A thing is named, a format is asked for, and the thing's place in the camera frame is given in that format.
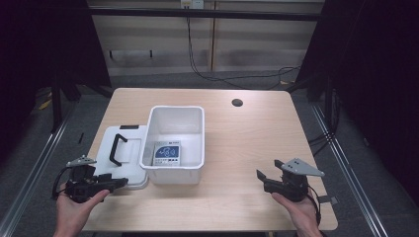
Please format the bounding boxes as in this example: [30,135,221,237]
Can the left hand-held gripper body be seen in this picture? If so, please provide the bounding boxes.
[64,155,111,203]

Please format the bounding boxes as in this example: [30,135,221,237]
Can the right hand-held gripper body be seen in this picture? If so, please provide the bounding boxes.
[263,157,326,202]

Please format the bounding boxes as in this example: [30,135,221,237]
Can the white lid with black handle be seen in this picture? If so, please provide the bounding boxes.
[92,124,150,191]

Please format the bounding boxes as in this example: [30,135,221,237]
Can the person's left hand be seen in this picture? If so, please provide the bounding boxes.
[53,189,111,237]

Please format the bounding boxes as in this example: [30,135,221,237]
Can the person's right hand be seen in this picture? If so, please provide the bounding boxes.
[271,192,324,237]

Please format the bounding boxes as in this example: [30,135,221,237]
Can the grey tag on table edge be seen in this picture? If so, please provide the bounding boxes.
[317,195,339,205]

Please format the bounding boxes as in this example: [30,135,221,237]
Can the white and blue packet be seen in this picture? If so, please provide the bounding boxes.
[151,140,182,167]

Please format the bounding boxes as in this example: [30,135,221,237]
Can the white plastic storage box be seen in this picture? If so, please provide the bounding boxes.
[138,105,207,186]

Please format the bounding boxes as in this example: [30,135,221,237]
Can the black metal stand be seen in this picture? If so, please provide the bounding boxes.
[49,73,64,134]

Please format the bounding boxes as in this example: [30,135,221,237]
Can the yellow floor tape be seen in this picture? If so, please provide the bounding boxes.
[38,98,53,112]

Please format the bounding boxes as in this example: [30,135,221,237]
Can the dark curtain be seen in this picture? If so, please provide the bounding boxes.
[0,0,113,166]
[294,0,419,206]

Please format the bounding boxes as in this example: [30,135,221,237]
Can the left hand-held gripper cable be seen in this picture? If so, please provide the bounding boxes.
[50,166,71,201]

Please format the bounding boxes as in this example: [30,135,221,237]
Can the hand-held gripper cable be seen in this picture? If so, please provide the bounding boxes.
[50,166,71,201]
[307,184,323,228]

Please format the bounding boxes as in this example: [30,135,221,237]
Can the right hand-held gripper cable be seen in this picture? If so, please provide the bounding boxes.
[307,184,323,228]

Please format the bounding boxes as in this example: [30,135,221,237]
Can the black floor cables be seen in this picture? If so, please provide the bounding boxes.
[307,129,338,158]

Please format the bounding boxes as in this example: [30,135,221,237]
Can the metal floor rail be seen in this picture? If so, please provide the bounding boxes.
[0,108,78,237]
[310,104,391,237]

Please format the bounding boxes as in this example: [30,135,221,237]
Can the long black wall cable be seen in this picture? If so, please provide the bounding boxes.
[186,16,301,91]

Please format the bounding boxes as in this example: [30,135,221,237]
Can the black horizontal frame bar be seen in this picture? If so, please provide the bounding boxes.
[88,7,326,23]

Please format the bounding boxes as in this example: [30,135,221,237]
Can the white wall power outlet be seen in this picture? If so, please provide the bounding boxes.
[180,0,206,10]

